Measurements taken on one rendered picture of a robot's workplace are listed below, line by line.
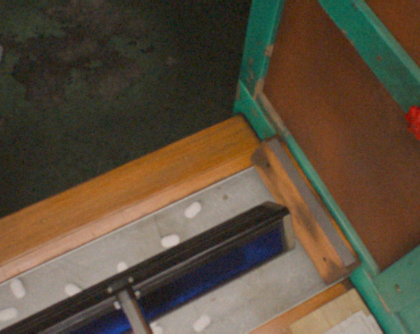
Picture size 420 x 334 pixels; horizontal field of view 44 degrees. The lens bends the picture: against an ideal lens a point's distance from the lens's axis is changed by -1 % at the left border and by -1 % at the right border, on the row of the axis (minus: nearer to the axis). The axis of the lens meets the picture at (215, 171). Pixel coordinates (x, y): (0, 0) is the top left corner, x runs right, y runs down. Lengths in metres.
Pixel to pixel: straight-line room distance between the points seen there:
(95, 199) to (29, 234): 0.14
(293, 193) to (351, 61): 0.33
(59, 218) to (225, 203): 0.34
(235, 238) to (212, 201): 0.42
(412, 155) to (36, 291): 0.72
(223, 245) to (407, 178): 0.28
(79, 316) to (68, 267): 0.42
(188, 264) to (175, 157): 0.47
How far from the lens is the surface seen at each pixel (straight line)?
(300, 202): 1.00
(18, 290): 1.06
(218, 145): 1.12
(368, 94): 0.77
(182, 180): 1.09
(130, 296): 0.65
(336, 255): 0.97
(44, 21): 2.40
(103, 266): 1.06
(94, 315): 0.67
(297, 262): 1.08
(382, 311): 1.02
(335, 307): 1.04
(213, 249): 0.67
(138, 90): 2.12
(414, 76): 0.66
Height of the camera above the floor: 1.75
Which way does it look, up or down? 64 degrees down
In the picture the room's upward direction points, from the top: 8 degrees clockwise
